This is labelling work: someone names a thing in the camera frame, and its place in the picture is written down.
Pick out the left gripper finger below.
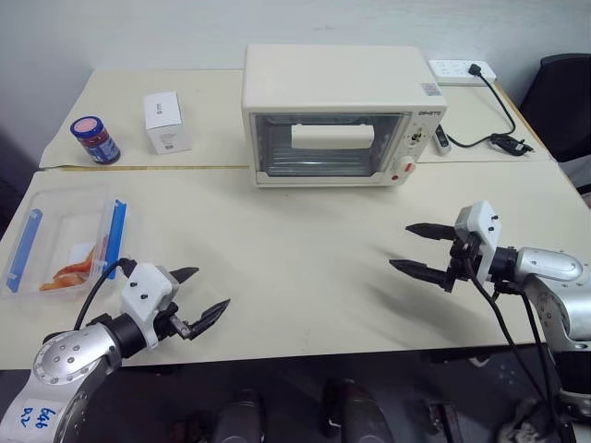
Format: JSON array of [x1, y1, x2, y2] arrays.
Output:
[[168, 265, 200, 284], [190, 298, 232, 341]]

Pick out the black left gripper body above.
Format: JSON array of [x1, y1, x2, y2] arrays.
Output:
[[153, 301, 196, 343]]

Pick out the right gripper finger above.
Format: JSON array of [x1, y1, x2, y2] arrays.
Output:
[[404, 222, 459, 243], [388, 258, 452, 293]]

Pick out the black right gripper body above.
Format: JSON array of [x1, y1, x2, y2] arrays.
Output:
[[443, 233, 486, 293]]

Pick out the orange food piece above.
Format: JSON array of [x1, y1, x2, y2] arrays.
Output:
[[39, 243, 110, 293]]

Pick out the metal oven rack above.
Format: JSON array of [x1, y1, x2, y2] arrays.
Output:
[[260, 146, 373, 178]]

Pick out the clear plastic container blue clips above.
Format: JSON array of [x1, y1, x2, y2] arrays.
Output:
[[0, 186, 142, 304]]

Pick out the glass oven door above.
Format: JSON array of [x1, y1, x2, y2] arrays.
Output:
[[249, 111, 410, 184]]

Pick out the cream toaster oven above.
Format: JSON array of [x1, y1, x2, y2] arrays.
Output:
[[241, 43, 449, 190]]

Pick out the dark rounded shape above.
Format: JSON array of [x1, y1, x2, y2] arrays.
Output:
[[215, 389, 268, 443], [321, 377, 394, 443]]

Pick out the blue label glass jar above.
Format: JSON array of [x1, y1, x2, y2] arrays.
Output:
[[69, 115, 122, 165]]

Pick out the white cardboard box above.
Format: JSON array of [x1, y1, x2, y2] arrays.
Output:
[[142, 90, 193, 155]]

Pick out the white power strip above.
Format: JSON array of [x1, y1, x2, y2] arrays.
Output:
[[428, 58, 498, 87]]

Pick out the grey white cloth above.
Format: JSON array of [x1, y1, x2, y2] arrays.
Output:
[[497, 398, 556, 443]]

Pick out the black chair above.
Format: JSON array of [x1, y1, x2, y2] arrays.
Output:
[[518, 53, 591, 163]]

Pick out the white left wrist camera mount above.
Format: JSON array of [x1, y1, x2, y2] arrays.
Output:
[[120, 262, 182, 350]]

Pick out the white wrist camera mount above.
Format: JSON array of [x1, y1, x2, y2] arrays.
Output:
[[453, 199, 503, 283], [120, 262, 182, 350]]

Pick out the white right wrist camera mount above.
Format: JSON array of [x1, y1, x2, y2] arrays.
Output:
[[453, 199, 503, 283]]

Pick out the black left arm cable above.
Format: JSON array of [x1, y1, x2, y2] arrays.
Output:
[[73, 257, 140, 331]]

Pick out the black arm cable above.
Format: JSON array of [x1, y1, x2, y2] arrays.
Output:
[[473, 275, 571, 443], [73, 257, 140, 331]]

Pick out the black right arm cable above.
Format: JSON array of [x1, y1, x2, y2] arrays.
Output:
[[473, 275, 571, 443]]

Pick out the cream oven door handle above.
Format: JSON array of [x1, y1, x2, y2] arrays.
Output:
[[290, 125, 375, 151]]

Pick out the black power cable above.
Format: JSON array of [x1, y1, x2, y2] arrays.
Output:
[[444, 72, 537, 157]]

